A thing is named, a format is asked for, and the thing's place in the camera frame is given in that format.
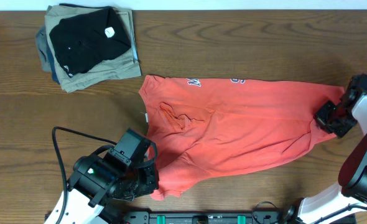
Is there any grey folded garment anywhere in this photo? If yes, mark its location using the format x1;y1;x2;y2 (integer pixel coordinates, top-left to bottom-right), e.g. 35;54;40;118
35;26;52;72

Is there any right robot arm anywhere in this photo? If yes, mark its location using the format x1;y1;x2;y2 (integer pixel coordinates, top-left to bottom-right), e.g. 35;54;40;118
279;74;367;223

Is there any khaki folded garment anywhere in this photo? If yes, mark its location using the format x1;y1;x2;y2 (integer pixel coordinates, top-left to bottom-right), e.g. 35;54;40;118
44;4;141;93

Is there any red printed t-shirt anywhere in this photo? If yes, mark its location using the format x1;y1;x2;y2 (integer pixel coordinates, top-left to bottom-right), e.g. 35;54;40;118
139;75;344;200

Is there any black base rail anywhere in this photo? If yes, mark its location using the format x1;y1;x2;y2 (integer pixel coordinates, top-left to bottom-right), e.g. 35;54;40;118
100;211;301;224

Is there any black folded shirt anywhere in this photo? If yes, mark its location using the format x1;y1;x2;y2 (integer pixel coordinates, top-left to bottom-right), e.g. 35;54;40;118
49;7;131;77

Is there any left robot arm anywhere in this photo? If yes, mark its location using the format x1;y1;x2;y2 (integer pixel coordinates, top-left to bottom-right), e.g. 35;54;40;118
44;129;159;224

